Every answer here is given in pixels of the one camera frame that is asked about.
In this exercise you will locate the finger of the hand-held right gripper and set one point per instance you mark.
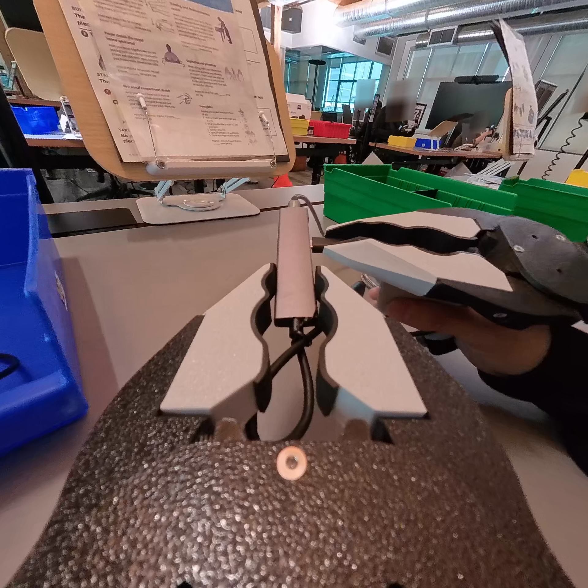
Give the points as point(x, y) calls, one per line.
point(436, 225)
point(390, 264)

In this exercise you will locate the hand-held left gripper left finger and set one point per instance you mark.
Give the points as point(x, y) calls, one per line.
point(216, 367)

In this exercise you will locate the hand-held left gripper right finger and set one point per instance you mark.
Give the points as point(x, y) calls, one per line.
point(372, 367)

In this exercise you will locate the grey metal USB hub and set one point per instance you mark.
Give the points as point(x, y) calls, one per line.
point(294, 266)

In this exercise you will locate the blue plastic bin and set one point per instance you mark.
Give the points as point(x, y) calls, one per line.
point(36, 344)

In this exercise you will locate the grey desk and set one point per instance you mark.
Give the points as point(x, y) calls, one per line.
point(160, 266)

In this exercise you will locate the person's right hand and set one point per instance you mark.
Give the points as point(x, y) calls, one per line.
point(482, 340)

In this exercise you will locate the large black screen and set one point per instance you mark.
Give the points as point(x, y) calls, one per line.
point(468, 105)

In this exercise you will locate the orange traffic cone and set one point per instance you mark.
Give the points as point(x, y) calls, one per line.
point(281, 180)

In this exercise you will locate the red plastic bin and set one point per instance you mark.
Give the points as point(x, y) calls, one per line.
point(330, 129)

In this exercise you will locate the small yellow plastic bin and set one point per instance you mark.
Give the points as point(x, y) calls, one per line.
point(301, 126)

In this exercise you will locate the spare wooden document stand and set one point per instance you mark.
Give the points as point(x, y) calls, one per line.
point(32, 59)

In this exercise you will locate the silver ventilation duct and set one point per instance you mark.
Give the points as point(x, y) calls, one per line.
point(459, 13)

